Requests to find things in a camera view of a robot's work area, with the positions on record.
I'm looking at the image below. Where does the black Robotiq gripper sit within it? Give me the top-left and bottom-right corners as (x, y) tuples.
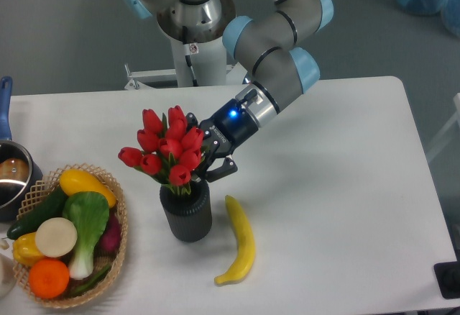
(185, 99), (259, 182)

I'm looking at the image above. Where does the red tulip bouquet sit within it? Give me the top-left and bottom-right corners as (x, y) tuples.
(118, 105), (204, 197)

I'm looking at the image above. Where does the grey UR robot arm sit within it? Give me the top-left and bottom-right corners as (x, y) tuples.
(124, 0), (334, 182)

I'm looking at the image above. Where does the dark grey ribbed vase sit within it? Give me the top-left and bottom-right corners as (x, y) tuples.
(160, 181), (213, 242)

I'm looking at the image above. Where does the yellow banana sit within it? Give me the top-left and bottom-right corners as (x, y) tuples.
(214, 195), (256, 286)

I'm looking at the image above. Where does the green bok choy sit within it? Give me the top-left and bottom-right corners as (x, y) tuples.
(63, 191), (109, 280)

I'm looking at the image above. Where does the purple sweet potato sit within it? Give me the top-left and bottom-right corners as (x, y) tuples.
(99, 212), (121, 253)

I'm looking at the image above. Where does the yellow squash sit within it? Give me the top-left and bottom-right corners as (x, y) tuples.
(59, 169), (117, 208)

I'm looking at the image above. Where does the green bean pod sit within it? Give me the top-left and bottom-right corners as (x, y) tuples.
(68, 265), (111, 298)

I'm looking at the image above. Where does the dark green cucumber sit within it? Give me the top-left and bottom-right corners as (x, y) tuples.
(6, 186), (68, 240)

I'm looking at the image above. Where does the woven wicker basket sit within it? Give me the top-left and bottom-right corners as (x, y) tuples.
(13, 164), (128, 309)

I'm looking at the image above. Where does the white round radish slice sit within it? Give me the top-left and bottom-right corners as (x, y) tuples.
(35, 217), (78, 257)

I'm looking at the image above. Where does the orange fruit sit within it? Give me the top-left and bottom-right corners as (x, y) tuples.
(28, 258), (70, 299)

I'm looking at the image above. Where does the yellow bell pepper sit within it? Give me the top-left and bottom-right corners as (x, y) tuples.
(13, 232), (45, 267)

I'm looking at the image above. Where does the small garlic piece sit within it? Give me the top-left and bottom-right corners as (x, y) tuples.
(0, 238), (9, 250)

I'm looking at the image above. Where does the white plate at left edge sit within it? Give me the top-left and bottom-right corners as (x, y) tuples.
(0, 254), (16, 298)

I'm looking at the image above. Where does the black device at table edge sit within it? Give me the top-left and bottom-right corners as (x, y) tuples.
(433, 261), (460, 299)

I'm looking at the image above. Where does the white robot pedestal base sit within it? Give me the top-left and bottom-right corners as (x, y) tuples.
(125, 0), (248, 90)

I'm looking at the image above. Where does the blue handled saucepan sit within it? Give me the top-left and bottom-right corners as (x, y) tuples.
(1, 76), (42, 222)

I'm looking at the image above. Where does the white frame at right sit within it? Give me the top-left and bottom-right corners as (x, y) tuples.
(425, 93), (459, 163)

